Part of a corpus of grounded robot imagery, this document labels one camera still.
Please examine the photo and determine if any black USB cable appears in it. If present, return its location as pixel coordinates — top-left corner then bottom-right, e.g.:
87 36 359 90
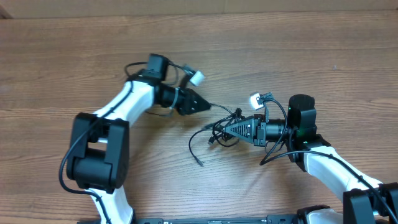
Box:
188 102 246 167

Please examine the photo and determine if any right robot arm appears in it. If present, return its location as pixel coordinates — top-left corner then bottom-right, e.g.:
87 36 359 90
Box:
223 94 397 223

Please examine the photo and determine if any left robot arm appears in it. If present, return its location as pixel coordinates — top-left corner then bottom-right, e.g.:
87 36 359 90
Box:
58 54 211 223

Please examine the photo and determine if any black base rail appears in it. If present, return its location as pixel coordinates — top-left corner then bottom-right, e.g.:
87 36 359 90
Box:
131 214 306 224

